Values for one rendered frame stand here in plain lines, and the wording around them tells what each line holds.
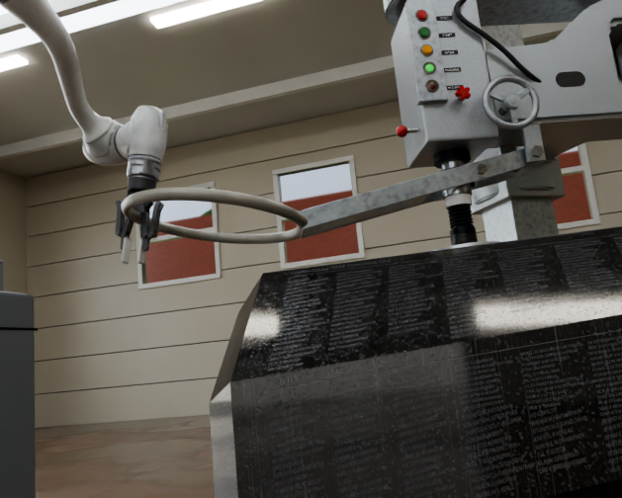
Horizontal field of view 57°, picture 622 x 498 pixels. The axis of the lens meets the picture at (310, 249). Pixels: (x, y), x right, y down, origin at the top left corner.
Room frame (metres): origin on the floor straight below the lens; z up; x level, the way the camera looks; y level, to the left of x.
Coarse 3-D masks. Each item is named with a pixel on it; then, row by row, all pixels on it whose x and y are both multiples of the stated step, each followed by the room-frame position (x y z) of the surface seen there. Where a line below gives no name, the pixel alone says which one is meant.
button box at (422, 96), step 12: (408, 12) 1.40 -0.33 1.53; (432, 12) 1.40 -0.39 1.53; (408, 24) 1.40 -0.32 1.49; (420, 24) 1.40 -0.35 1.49; (432, 24) 1.40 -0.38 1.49; (408, 36) 1.40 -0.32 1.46; (432, 36) 1.40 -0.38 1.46; (408, 48) 1.42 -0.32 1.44; (420, 60) 1.40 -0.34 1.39; (432, 60) 1.40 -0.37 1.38; (420, 72) 1.40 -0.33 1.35; (444, 72) 1.40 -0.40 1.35; (420, 84) 1.40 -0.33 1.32; (444, 84) 1.40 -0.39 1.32; (420, 96) 1.40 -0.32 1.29; (432, 96) 1.40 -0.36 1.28; (444, 96) 1.40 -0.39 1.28
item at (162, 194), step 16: (144, 192) 1.27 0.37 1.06; (160, 192) 1.25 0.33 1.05; (176, 192) 1.24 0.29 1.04; (192, 192) 1.23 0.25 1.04; (208, 192) 1.23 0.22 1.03; (224, 192) 1.24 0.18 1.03; (128, 208) 1.36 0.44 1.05; (256, 208) 1.28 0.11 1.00; (272, 208) 1.30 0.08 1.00; (288, 208) 1.33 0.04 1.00; (160, 224) 1.59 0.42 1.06; (304, 224) 1.42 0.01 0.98; (208, 240) 1.69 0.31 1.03; (224, 240) 1.69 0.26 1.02; (240, 240) 1.69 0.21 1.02; (256, 240) 1.68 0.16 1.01; (272, 240) 1.65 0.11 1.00; (288, 240) 1.61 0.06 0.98
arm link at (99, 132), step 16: (16, 0) 1.13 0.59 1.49; (32, 0) 1.15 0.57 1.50; (16, 16) 1.17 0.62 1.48; (32, 16) 1.17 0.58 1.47; (48, 16) 1.19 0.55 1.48; (48, 32) 1.21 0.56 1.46; (64, 32) 1.24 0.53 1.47; (48, 48) 1.26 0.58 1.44; (64, 48) 1.26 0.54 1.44; (64, 64) 1.30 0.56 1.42; (64, 80) 1.35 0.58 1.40; (80, 80) 1.37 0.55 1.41; (64, 96) 1.41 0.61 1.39; (80, 96) 1.41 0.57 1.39; (80, 112) 1.46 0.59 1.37; (96, 128) 1.50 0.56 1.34; (112, 128) 1.52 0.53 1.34; (96, 144) 1.52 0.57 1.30; (112, 144) 1.52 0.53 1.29; (96, 160) 1.59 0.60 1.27; (112, 160) 1.57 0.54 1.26
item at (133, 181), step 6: (132, 180) 1.49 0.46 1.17; (138, 180) 1.48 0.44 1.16; (144, 180) 1.48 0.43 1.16; (150, 180) 1.50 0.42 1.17; (132, 186) 1.48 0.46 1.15; (138, 186) 1.48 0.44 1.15; (144, 186) 1.49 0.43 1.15; (150, 186) 1.50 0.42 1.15; (132, 192) 1.51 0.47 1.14; (144, 204) 1.50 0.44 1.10; (150, 204) 1.51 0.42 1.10; (138, 210) 1.51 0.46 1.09
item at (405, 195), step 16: (496, 160) 1.48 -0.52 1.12; (512, 160) 1.48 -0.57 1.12; (432, 176) 1.46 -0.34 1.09; (448, 176) 1.47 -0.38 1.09; (464, 176) 1.47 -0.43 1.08; (480, 176) 1.47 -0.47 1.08; (496, 176) 1.59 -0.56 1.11; (512, 176) 1.60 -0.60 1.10; (368, 192) 1.45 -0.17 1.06; (384, 192) 1.45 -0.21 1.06; (400, 192) 1.46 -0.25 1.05; (416, 192) 1.46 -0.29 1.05; (432, 192) 1.46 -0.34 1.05; (320, 208) 1.44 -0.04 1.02; (336, 208) 1.44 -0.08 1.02; (352, 208) 1.44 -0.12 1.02; (368, 208) 1.45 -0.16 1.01; (384, 208) 1.49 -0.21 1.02; (400, 208) 1.56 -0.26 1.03; (320, 224) 1.44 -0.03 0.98; (336, 224) 1.51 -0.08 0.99
